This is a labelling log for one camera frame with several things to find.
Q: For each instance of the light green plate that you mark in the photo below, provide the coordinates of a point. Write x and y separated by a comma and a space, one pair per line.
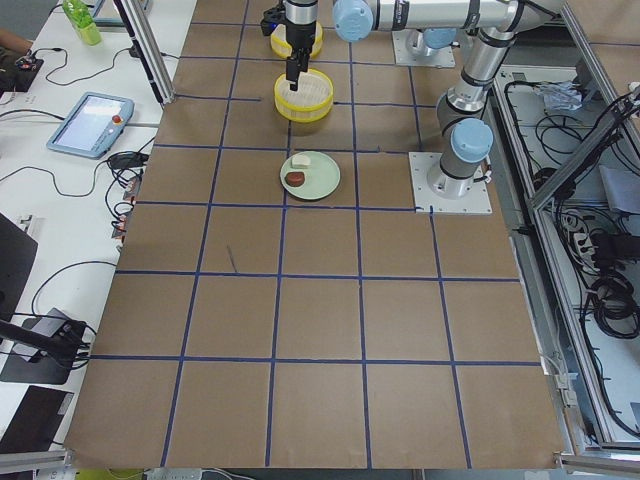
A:
322, 177

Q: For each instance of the white steamed bun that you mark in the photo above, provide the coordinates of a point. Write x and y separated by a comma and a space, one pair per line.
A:
300, 161

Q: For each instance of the black monitor stand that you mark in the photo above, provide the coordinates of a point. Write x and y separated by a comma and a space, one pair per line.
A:
46, 348

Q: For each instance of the brown steamed bun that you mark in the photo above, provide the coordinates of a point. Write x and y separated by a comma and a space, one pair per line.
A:
295, 178

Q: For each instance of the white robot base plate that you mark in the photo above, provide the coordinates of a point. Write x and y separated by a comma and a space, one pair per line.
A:
435, 193

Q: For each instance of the crumpled white cloth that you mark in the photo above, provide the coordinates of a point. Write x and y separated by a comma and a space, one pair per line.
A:
563, 96

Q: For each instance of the black laptop corner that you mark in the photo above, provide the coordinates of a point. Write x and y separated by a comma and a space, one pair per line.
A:
38, 417

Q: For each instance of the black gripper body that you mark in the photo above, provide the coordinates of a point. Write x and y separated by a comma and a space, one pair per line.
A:
302, 34

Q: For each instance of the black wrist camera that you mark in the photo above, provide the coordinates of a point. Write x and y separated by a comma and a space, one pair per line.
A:
271, 19

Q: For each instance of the green plastic bottle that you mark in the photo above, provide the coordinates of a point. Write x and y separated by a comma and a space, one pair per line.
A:
82, 21

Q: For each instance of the aluminium frame post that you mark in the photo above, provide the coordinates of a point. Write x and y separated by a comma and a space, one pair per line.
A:
144, 42

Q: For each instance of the blue teach pendant tablet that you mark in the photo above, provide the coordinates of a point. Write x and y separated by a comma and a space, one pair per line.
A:
92, 126

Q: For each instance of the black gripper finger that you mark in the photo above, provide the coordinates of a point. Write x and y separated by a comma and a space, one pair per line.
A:
292, 70
303, 60

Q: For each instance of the yellow bamboo steamer basket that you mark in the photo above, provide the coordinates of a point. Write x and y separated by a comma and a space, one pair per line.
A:
312, 101

